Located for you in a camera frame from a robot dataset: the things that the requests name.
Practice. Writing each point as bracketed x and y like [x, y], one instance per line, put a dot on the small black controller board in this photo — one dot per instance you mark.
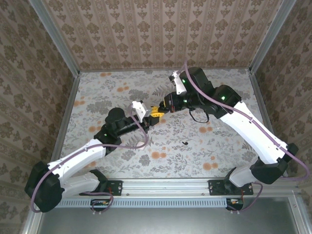
[235, 202]
[100, 202]

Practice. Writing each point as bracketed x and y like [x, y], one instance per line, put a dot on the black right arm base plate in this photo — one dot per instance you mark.
[215, 187]

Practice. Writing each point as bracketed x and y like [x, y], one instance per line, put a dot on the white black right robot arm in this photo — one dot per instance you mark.
[256, 136]

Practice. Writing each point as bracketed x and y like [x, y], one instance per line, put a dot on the floral patterned table cover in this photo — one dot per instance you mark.
[170, 158]

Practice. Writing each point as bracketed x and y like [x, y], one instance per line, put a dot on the aluminium table side rail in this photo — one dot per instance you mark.
[262, 104]
[71, 97]

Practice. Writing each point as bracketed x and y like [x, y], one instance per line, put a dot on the aluminium mounting rail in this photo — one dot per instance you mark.
[165, 187]

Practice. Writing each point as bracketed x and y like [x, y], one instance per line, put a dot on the grey metal panel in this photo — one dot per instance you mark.
[170, 221]

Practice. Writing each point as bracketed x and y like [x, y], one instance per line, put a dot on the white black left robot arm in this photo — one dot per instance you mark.
[78, 158]

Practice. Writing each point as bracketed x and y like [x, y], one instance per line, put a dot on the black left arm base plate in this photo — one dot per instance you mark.
[114, 187]

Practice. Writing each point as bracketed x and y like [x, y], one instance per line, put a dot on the aluminium frame post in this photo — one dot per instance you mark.
[57, 39]
[270, 36]

